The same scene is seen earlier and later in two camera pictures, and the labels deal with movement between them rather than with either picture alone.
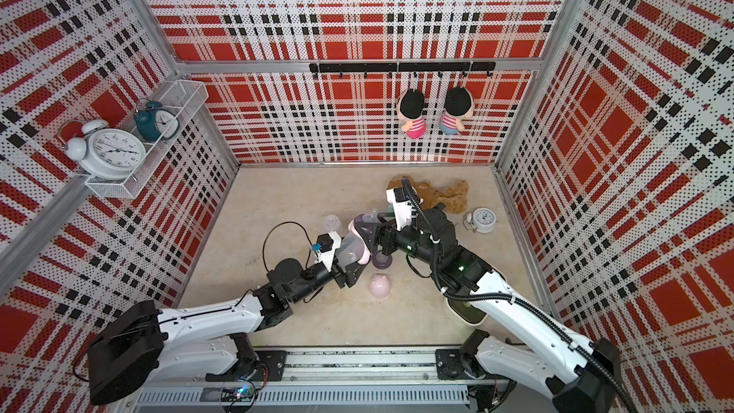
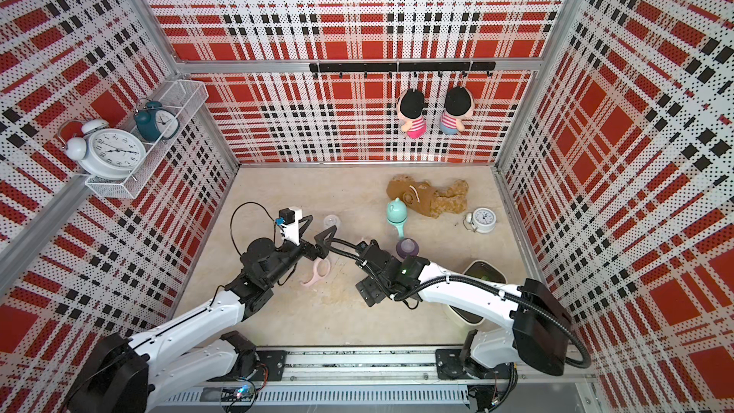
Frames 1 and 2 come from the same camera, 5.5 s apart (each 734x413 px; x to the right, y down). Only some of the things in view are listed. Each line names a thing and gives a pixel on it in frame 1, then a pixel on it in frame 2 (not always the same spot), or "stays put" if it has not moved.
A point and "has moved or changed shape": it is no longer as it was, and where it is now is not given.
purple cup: x=366 y=218 has moved or changed shape
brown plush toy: x=453 y=197 stays put
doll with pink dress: x=410 y=108 stays put
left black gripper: x=349 y=275 → x=320 y=249
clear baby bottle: x=333 y=223 stays put
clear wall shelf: x=183 y=96 stays put
